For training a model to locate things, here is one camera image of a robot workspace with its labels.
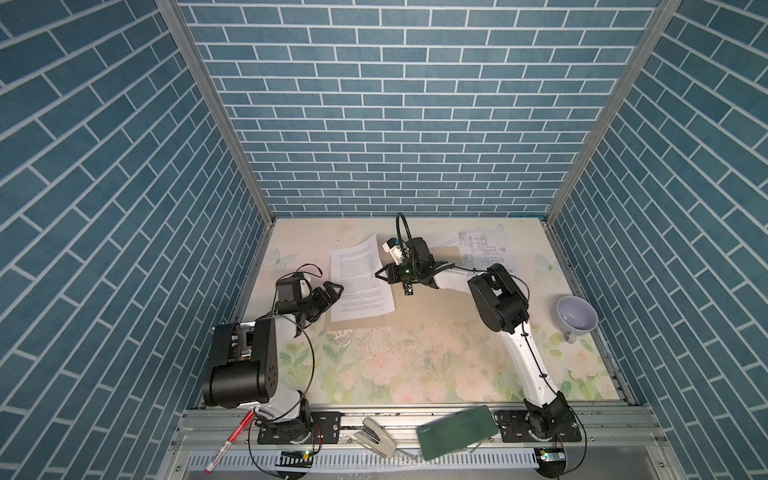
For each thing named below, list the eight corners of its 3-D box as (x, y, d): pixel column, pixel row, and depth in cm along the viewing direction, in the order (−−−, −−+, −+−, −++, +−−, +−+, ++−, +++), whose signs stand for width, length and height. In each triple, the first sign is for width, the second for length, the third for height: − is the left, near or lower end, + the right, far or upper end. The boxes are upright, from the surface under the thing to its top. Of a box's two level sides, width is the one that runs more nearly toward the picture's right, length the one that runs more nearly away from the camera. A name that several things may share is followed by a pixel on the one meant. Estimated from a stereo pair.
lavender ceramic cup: (564, 347, 89) (575, 337, 84) (538, 314, 96) (547, 303, 90) (593, 332, 92) (606, 322, 87) (566, 302, 99) (577, 290, 94)
